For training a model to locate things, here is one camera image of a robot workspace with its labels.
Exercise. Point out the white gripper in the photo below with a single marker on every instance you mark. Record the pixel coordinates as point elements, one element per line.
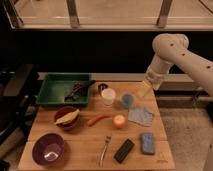
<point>155,81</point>

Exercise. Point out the light blue towel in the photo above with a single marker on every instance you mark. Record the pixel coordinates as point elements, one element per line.
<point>141,115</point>

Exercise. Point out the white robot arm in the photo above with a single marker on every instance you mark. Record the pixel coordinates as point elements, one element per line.
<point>172,49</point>

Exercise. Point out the clear plastic cup blue bottom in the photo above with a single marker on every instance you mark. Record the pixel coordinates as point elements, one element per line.
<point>127,100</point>

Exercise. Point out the white plastic cup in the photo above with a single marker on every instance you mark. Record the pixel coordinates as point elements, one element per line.
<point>108,96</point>

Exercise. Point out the orange fruit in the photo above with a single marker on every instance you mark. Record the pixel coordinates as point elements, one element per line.
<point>119,121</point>

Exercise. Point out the small dark round object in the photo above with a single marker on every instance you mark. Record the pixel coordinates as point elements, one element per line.
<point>101,87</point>

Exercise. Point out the blue sponge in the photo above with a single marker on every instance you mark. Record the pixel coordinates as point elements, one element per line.
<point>147,143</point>

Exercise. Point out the silver fork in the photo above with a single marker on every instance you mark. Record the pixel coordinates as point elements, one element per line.
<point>107,141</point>

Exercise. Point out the orange carrot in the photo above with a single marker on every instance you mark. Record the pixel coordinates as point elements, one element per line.
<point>97,118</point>

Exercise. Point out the dark tool in tray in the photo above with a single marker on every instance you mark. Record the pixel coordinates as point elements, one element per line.
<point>78,89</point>

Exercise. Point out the black rectangular block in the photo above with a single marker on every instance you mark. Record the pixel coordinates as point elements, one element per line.
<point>123,151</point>

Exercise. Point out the yellow banana slice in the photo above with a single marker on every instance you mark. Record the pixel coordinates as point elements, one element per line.
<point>68,117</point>

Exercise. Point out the red bowl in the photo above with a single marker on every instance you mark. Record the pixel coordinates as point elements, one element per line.
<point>63,111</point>

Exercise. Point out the green plastic tray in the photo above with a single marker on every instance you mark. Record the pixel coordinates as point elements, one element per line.
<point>55,87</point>

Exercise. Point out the purple bowl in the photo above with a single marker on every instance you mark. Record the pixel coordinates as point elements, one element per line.
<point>48,149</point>

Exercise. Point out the black chair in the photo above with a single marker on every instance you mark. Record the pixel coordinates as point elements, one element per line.
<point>15,97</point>

